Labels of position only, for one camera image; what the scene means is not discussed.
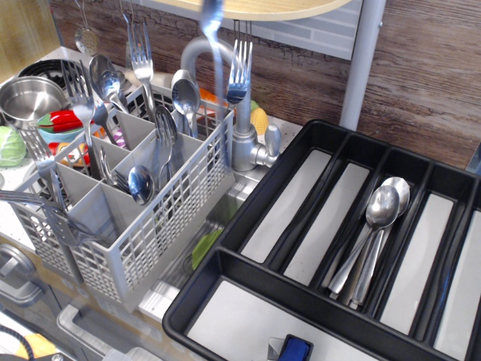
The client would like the grey plastic cutlery basket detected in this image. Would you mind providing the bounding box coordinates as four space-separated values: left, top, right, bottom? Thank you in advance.
14 102 234 311

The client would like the steel spoon pair rear basket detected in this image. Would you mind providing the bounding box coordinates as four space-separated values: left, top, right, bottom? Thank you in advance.
171 69 201 138

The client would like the blue object bottom edge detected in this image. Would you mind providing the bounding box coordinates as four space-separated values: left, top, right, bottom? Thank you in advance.
277 334 313 361

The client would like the rear steel spoon in tray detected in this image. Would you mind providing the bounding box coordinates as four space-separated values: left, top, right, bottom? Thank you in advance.
350 177 410 305

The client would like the black cutlery tray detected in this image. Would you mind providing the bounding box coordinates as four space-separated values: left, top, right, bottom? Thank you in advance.
162 120 480 360

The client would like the front steel spoon in tray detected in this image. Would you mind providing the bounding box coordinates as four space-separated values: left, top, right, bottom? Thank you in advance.
328 185 400 294

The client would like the steel cooking pot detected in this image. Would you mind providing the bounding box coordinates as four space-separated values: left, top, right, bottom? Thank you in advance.
1 76 68 129

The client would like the red toy pepper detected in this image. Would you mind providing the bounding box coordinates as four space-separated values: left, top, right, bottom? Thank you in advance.
37 110 83 134

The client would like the yellow toy corn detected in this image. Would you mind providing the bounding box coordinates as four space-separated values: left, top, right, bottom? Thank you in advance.
250 108 269 135

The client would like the black stove burner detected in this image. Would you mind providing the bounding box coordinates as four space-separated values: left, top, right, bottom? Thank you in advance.
15 59 89 90

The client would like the teal toy bowl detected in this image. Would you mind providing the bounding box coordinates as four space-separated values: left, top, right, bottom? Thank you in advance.
38 128 83 144

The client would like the large steel fork left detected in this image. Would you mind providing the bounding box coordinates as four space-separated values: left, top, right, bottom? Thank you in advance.
61 60 101 180

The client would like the orange toy carrot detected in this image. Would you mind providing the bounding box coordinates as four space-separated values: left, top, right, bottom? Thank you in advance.
199 88 218 112

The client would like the green toy in sink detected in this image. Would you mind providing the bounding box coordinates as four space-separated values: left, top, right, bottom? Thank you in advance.
192 229 222 270

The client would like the hanging steel skimmer ladle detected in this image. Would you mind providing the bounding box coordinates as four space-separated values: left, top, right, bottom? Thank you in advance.
74 0 99 56

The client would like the big steel spoon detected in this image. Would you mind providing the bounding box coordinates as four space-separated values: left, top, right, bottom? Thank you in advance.
200 0 231 167

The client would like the steel fork far left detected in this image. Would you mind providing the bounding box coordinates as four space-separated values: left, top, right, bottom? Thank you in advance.
19 127 56 182

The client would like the light wooden round shelf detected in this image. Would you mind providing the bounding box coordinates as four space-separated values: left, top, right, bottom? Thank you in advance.
141 0 349 21

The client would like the steel spoon front basket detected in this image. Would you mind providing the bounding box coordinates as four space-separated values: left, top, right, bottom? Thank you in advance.
128 165 154 205

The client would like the steel fork lying front left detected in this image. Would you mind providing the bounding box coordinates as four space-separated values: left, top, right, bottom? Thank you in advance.
1 190 110 247

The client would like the small steel fork centre basket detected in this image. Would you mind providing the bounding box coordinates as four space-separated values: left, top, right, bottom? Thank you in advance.
155 105 177 190

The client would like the steel spoon upper left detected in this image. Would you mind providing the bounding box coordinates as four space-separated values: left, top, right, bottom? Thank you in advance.
89 54 128 113

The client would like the green toy cabbage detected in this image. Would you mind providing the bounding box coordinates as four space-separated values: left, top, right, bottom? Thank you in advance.
1 126 26 167

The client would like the grey metal faucet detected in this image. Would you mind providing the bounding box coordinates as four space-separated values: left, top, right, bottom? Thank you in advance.
180 35 282 172

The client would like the steel fork rear basket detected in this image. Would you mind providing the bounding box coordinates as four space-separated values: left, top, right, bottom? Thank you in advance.
127 22 156 123

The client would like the steel spoon in tray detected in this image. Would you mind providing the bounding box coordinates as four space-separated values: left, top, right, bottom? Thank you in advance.
350 177 410 305
328 185 400 294

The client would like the tall steel fork by faucet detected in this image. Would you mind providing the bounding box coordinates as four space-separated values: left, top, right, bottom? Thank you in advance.
226 40 253 105

